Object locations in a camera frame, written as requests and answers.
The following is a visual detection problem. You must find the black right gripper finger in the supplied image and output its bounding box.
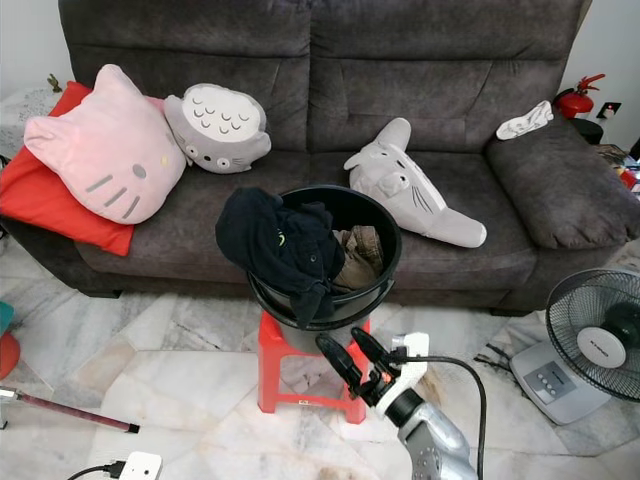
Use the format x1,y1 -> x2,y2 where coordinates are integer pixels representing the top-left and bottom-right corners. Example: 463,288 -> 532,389
350,326 -> 401,381
315,333 -> 366,401

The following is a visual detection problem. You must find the black shirt green print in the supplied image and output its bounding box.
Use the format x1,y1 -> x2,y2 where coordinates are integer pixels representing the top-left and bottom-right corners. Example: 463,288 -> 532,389
215,187 -> 349,329

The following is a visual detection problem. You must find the black plastic bucket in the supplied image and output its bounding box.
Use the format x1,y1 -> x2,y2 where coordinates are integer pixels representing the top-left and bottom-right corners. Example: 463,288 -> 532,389
245,184 -> 403,356

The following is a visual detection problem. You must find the red plastic stool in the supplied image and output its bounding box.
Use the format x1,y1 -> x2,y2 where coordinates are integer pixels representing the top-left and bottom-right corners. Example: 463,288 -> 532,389
257,308 -> 371,426

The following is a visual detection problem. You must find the brown garment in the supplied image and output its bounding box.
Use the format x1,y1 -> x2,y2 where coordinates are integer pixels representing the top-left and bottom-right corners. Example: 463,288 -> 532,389
335,226 -> 386,293

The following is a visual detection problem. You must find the grey long eared plush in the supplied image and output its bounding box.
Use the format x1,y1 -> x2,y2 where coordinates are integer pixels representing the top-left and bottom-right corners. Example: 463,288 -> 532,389
343,117 -> 488,249

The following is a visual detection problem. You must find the red bucket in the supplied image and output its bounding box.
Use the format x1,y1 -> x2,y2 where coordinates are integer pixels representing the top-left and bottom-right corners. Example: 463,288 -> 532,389
0,330 -> 23,379

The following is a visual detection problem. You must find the teal plastic bag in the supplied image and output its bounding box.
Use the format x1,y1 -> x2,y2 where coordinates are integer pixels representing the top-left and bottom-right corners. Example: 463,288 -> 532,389
0,303 -> 16,351

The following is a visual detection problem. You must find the black fan grey base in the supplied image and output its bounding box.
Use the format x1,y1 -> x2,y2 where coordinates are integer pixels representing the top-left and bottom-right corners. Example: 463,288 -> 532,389
508,267 -> 640,426

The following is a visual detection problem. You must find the grey round owl cushion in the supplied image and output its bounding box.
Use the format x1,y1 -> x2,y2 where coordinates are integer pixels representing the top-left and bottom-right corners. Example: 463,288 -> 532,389
163,83 -> 273,175

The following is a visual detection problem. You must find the white sock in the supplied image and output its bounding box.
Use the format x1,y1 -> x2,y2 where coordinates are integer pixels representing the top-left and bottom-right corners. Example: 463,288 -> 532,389
496,100 -> 555,141

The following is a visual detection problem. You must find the dark grey fabric sofa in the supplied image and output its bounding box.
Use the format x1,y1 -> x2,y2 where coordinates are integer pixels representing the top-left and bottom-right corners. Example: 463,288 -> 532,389
15,0 -> 640,316

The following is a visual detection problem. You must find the red cushion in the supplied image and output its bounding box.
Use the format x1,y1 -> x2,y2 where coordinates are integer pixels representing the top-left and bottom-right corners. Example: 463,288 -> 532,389
0,82 -> 136,257

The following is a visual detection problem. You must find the red fire extinguisher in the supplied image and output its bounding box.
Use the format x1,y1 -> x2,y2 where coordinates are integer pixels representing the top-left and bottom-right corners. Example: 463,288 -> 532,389
553,73 -> 606,119

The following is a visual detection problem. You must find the pink cat face cushion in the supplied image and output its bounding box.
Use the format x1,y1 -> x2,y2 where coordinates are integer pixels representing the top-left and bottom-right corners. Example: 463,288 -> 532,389
23,64 -> 188,225

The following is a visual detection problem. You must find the white lace covered side table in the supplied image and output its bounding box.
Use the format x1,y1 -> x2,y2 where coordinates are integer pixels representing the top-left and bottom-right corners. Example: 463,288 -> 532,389
0,88 -> 66,156

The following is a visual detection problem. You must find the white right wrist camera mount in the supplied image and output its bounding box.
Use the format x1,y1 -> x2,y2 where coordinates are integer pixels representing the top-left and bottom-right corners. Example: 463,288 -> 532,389
375,332 -> 431,409

